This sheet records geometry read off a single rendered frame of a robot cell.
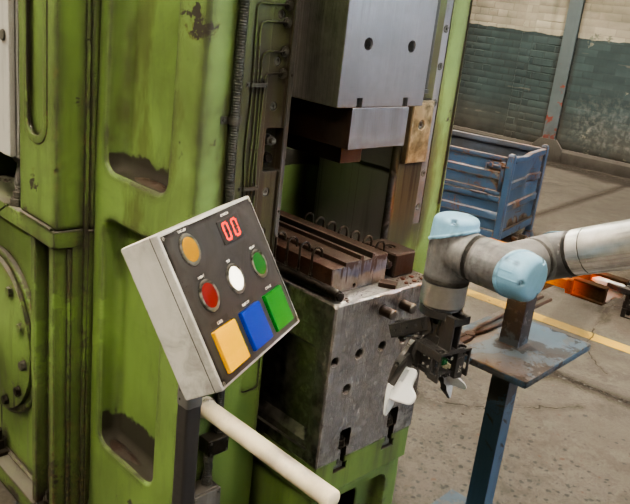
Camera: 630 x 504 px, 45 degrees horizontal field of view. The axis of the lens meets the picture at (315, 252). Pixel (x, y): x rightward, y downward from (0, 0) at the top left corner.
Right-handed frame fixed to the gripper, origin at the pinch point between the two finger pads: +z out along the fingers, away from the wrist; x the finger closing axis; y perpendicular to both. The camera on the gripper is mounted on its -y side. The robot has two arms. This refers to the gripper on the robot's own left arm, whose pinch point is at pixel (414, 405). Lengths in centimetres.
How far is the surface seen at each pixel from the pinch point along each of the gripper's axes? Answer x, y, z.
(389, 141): 33, -54, -35
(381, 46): 26, -53, -57
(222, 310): -26.4, -23.6, -12.4
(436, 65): 63, -73, -51
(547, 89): 680, -517, 11
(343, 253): 27, -58, -6
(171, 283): -36.7, -22.8, -19.1
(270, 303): -12.4, -29.8, -9.2
